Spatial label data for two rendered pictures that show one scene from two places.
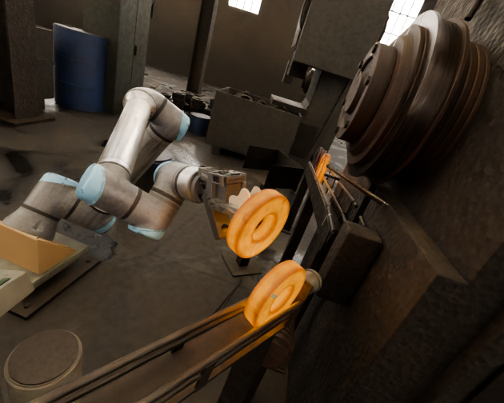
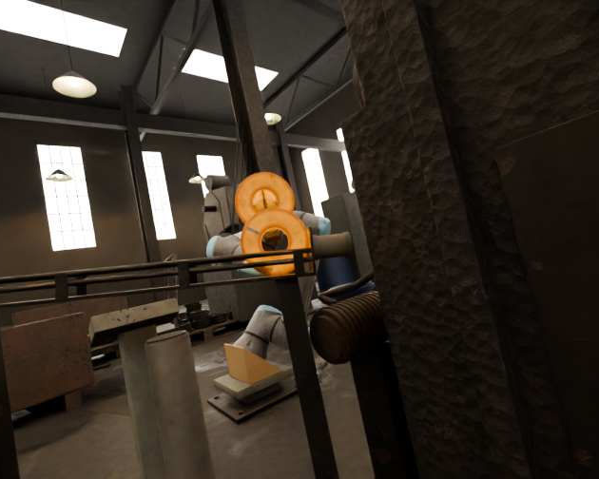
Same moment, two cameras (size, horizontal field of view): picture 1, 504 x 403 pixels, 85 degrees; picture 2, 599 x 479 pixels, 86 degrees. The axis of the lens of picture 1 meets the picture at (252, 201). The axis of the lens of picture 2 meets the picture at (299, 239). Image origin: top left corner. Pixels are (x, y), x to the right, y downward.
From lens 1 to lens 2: 83 cm
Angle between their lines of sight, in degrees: 55
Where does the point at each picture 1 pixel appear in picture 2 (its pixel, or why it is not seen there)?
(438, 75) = not seen: hidden behind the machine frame
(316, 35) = not seen: hidden behind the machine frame
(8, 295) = (163, 306)
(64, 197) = (266, 319)
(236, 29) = not seen: hidden behind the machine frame
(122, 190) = (226, 243)
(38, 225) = (250, 343)
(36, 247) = (243, 355)
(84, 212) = (280, 330)
